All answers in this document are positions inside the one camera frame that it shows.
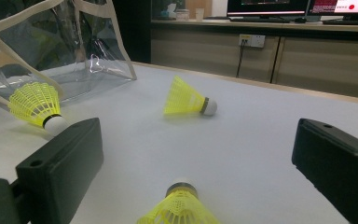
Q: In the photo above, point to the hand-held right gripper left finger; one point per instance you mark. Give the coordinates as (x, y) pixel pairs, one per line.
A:
(62, 168)

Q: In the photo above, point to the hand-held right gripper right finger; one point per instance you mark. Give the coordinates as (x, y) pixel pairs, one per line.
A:
(338, 165)

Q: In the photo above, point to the yellow shuttlecock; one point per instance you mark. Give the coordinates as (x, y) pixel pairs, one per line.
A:
(34, 102)
(183, 99)
(180, 208)

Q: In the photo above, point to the clear plastic bag beige trim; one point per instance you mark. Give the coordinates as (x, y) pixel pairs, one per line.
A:
(74, 71)

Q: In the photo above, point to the wooden cabinet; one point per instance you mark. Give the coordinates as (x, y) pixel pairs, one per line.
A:
(323, 65)

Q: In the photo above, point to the white table sheet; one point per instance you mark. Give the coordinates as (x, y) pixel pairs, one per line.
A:
(230, 149)

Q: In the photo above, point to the black keyboard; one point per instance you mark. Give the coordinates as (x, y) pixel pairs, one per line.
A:
(351, 22)
(259, 19)

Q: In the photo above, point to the black computer mouse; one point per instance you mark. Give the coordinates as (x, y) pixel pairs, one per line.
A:
(300, 20)

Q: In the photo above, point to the computer monitor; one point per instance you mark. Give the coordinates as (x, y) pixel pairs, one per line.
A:
(267, 6)
(341, 6)

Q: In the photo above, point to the small jar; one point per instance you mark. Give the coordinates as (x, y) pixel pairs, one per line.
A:
(182, 15)

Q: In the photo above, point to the white cup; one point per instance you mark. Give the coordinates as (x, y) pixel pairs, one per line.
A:
(199, 14)

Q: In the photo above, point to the white wall socket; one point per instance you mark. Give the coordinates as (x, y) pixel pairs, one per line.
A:
(251, 40)

